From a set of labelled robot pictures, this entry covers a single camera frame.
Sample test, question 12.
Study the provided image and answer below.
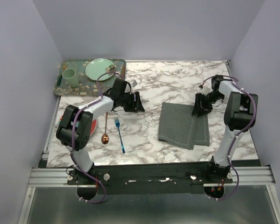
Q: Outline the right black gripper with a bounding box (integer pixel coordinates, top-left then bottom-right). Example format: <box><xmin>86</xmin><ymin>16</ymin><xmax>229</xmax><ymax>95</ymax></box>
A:
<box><xmin>191</xmin><ymin>91</ymin><xmax>225</xmax><ymax>118</ymax></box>

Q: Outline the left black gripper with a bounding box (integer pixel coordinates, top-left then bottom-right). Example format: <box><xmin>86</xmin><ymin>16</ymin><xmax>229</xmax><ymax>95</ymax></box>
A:
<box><xmin>120</xmin><ymin>92</ymin><xmax>145</xmax><ymax>113</ymax></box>

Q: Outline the dark grey cloth napkin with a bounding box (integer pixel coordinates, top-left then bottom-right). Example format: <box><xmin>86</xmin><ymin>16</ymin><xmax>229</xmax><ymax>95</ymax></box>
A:
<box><xmin>158</xmin><ymin>102</ymin><xmax>210</xmax><ymax>150</ymax></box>

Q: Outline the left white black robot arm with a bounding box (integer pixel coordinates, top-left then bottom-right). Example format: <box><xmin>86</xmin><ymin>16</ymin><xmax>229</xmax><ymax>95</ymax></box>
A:
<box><xmin>56</xmin><ymin>78</ymin><xmax>145</xmax><ymax>184</ymax></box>

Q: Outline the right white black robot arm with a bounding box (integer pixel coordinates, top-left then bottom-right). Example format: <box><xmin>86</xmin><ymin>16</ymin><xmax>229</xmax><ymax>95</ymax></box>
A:
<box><xmin>191</xmin><ymin>75</ymin><xmax>258</xmax><ymax>183</ymax></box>

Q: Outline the blue metal fork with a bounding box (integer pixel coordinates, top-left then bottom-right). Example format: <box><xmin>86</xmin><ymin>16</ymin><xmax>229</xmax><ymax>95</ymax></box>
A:
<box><xmin>114</xmin><ymin>117</ymin><xmax>125</xmax><ymax>154</ymax></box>

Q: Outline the brown wooden chopstick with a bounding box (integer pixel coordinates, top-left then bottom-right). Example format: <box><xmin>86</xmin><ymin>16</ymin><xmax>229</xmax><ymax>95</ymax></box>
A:
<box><xmin>121</xmin><ymin>65</ymin><xmax>126</xmax><ymax>79</ymax></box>

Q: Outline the copper spoon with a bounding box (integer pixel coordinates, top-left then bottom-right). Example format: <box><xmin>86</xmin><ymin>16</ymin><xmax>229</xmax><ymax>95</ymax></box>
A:
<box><xmin>101</xmin><ymin>112</ymin><xmax>109</xmax><ymax>145</ymax></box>

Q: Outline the red blue floral plate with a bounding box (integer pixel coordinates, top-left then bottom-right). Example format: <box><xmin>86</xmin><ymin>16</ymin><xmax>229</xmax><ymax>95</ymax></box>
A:
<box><xmin>58</xmin><ymin>117</ymin><xmax>97</xmax><ymax>135</ymax></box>

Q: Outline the green floral tray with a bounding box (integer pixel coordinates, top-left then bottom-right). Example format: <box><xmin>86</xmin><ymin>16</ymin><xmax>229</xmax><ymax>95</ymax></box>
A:
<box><xmin>53</xmin><ymin>59</ymin><xmax>126</xmax><ymax>97</ymax></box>

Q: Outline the mint green plate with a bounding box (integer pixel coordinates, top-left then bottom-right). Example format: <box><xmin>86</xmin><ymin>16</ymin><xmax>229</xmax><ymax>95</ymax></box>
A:
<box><xmin>85</xmin><ymin>58</ymin><xmax>116</xmax><ymax>81</ymax></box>

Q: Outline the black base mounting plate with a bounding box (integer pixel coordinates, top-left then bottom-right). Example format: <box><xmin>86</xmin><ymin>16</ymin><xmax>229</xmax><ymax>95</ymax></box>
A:
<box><xmin>68</xmin><ymin>162</ymin><xmax>232</xmax><ymax>195</ymax></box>

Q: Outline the mint green cup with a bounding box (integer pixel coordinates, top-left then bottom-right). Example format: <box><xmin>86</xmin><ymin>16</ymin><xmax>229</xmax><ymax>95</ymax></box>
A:
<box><xmin>62</xmin><ymin>69</ymin><xmax>79</xmax><ymax>88</ymax></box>

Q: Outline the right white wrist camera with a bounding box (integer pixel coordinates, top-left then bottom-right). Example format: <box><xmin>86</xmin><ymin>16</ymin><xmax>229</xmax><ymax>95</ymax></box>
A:
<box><xmin>199</xmin><ymin>84</ymin><xmax>212</xmax><ymax>95</ymax></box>

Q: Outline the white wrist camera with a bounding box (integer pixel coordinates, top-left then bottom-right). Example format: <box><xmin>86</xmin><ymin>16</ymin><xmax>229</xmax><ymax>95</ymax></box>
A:
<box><xmin>128</xmin><ymin>80</ymin><xmax>137</xmax><ymax>93</ymax></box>
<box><xmin>199</xmin><ymin>84</ymin><xmax>212</xmax><ymax>95</ymax></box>

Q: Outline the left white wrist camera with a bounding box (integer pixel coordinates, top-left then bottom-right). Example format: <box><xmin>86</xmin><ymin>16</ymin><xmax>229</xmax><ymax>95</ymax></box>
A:
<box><xmin>128</xmin><ymin>80</ymin><xmax>137</xmax><ymax>93</ymax></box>

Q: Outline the aluminium frame rail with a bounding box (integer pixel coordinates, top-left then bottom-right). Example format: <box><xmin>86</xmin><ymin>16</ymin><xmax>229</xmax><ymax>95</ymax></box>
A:
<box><xmin>28</xmin><ymin>166</ymin><xmax>275</xmax><ymax>188</ymax></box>

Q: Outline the green handled utensil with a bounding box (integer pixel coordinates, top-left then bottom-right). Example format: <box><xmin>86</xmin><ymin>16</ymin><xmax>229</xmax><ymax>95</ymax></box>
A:
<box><xmin>57</xmin><ymin>75</ymin><xmax>62</xmax><ymax>86</ymax></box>

